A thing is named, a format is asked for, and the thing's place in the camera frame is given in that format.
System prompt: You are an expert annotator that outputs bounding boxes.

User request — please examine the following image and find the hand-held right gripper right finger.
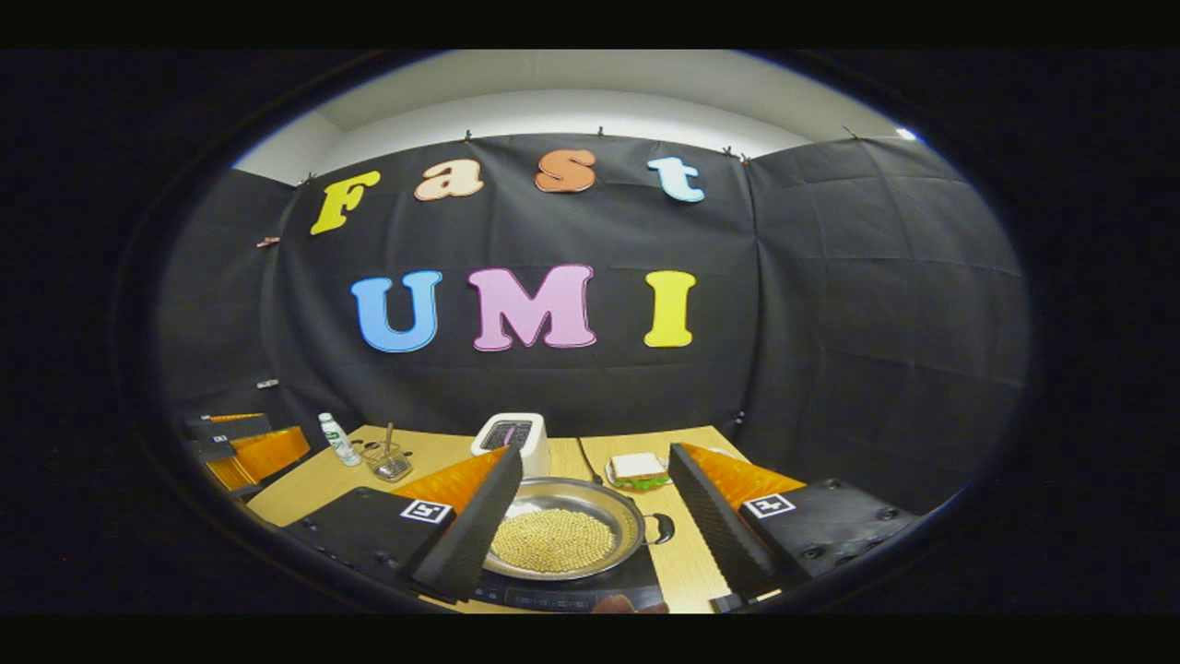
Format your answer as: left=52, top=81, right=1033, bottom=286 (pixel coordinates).
left=668, top=443, right=918, bottom=600

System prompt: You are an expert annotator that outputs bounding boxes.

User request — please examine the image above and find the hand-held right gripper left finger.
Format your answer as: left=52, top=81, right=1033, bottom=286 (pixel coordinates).
left=281, top=445, right=525, bottom=605

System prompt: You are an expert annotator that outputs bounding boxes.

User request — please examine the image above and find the black induction cooktop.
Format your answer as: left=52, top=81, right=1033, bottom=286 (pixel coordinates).
left=470, top=544, right=669, bottom=614

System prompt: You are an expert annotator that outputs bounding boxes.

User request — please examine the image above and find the stainless steel pot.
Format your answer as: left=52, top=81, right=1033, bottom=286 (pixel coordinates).
left=484, top=477, right=677, bottom=582

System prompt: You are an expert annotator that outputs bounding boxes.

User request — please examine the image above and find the white bottle with green label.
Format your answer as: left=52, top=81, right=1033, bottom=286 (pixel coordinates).
left=318, top=412, right=361, bottom=468

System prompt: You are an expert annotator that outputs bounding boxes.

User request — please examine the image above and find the pile of yellow soybeans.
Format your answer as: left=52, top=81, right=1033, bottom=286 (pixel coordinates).
left=490, top=508, right=617, bottom=574

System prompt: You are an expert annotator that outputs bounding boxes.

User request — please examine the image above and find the sandwich with lettuce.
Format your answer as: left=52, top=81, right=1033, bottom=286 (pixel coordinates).
left=610, top=452, right=671, bottom=492

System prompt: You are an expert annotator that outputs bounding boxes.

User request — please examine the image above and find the white toaster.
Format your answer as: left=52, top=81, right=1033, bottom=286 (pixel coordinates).
left=470, top=412, right=552, bottom=478

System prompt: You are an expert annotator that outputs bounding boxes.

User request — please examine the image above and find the clear glass container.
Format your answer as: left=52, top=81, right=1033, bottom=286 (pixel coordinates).
left=355, top=424, right=414, bottom=483

